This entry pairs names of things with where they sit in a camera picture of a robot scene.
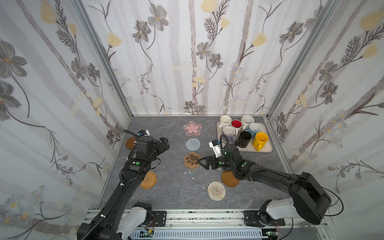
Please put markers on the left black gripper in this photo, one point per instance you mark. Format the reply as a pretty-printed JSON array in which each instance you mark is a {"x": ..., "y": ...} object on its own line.
[{"x": 162, "y": 144}]

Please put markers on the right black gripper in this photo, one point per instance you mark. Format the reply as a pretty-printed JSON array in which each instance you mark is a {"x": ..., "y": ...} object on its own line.
[{"x": 212, "y": 162}]

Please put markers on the brown paw print coaster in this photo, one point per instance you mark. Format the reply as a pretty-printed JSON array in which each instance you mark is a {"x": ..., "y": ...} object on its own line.
[{"x": 191, "y": 160}]

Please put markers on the grey round felt coaster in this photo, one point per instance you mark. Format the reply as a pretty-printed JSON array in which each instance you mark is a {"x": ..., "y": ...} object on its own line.
[{"x": 193, "y": 144}]

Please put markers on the pink flower coaster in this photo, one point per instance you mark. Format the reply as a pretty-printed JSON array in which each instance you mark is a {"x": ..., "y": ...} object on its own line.
[{"x": 192, "y": 129}]

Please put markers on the woven multicolour round coaster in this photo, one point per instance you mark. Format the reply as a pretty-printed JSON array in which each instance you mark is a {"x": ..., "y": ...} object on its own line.
[{"x": 216, "y": 191}]

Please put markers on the dark brown round coaster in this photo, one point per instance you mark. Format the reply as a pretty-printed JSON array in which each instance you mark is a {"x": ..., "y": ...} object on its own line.
[{"x": 131, "y": 143}]

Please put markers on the rattan woven round coaster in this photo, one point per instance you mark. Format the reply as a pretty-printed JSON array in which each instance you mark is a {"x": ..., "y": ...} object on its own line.
[{"x": 149, "y": 181}]

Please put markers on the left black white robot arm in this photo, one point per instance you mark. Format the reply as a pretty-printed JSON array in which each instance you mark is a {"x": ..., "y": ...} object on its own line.
[{"x": 111, "y": 223}]

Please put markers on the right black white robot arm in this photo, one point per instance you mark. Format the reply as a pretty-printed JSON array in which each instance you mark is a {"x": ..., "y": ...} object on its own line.
[{"x": 307, "y": 199}]

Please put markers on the lavender mug white inside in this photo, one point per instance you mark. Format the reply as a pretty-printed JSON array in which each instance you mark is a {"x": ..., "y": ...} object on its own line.
[{"x": 230, "y": 133}]

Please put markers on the black mug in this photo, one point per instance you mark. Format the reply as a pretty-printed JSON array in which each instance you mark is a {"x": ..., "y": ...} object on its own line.
[{"x": 243, "y": 139}]

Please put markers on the white mug red inside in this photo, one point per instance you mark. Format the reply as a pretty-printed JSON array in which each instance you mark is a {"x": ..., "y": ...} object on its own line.
[{"x": 237, "y": 125}]

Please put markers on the yellow mug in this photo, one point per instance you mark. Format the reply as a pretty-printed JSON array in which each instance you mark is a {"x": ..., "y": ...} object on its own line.
[{"x": 260, "y": 141}]

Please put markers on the white mug back right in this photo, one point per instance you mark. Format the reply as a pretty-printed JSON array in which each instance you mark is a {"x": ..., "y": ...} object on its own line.
[{"x": 246, "y": 121}]

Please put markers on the beige serving tray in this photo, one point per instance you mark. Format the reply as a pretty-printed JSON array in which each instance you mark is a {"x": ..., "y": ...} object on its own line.
[{"x": 267, "y": 148}]

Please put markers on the blue mug white inside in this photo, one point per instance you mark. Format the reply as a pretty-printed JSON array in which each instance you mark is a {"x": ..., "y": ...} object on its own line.
[{"x": 253, "y": 129}]

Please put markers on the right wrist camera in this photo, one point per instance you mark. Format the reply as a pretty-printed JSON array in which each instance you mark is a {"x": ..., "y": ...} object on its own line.
[{"x": 215, "y": 146}]

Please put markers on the white slotted cable duct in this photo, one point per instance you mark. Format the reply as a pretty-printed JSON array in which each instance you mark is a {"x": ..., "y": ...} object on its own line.
[{"x": 200, "y": 234}]

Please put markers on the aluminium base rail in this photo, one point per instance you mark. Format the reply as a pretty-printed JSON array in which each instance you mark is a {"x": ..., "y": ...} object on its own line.
[{"x": 286, "y": 229}]

